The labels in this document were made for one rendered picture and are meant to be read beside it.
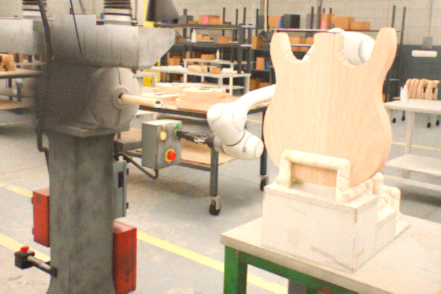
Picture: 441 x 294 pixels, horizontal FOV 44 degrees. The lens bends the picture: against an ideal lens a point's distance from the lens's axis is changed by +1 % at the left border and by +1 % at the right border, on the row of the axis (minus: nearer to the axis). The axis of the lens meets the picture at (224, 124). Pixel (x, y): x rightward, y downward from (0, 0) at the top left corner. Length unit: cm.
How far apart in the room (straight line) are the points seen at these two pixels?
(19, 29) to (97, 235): 94
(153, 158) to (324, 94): 112
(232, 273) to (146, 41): 81
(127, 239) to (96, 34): 99
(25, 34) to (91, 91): 45
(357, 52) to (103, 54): 94
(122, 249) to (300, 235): 124
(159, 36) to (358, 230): 95
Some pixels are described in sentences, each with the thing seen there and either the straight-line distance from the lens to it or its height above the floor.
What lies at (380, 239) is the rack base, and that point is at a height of 97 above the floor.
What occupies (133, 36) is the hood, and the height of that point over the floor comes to 150.
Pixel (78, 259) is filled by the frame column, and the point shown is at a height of 55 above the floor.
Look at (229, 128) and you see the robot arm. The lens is 201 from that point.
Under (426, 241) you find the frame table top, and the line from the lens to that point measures 173.
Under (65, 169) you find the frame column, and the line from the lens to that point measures 234.
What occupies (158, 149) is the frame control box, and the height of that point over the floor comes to 101.
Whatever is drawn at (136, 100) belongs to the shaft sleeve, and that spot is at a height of 125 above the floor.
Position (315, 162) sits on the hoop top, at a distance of 140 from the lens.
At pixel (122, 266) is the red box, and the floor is 45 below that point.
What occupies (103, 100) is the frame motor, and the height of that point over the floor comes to 125.
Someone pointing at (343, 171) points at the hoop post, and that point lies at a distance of 137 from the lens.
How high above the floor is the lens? 151
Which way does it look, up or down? 10 degrees down
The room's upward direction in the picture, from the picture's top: 2 degrees clockwise
